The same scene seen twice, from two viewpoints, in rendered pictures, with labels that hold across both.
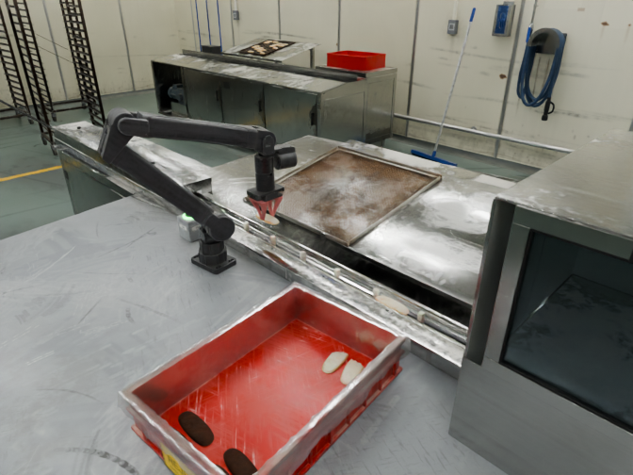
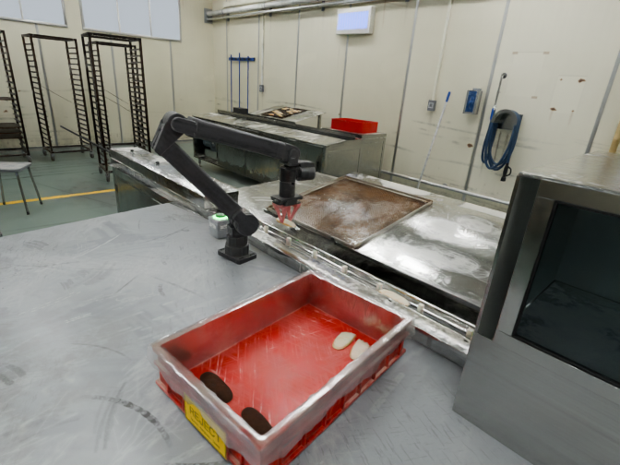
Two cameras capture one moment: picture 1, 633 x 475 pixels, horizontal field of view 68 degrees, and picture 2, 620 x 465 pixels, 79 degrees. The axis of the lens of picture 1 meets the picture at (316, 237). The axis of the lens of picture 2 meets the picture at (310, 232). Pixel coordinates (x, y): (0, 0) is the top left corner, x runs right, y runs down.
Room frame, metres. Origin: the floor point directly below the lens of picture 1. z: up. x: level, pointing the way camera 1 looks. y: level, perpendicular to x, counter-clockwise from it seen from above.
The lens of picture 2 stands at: (0.03, 0.06, 1.41)
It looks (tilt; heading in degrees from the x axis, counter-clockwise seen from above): 22 degrees down; 0
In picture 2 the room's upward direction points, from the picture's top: 4 degrees clockwise
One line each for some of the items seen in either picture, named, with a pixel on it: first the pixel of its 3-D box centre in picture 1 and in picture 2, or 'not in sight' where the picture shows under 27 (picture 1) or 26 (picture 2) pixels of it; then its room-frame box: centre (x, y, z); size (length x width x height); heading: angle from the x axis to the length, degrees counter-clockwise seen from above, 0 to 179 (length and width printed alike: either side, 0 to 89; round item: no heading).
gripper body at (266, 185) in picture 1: (265, 182); (287, 190); (1.34, 0.16, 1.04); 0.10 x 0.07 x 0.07; 134
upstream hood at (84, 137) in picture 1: (120, 154); (163, 171); (2.10, 0.91, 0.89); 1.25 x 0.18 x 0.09; 45
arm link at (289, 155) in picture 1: (274, 150); (297, 163); (1.36, 0.12, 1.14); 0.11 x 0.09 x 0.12; 121
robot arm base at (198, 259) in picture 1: (212, 251); (237, 245); (1.24, 0.31, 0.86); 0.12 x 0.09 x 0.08; 52
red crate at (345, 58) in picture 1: (355, 59); (353, 125); (5.12, -0.41, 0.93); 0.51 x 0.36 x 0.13; 49
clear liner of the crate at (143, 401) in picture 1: (275, 379); (292, 348); (0.69, 0.08, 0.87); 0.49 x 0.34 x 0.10; 140
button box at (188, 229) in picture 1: (193, 230); (220, 230); (1.42, 0.41, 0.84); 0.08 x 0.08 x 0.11; 45
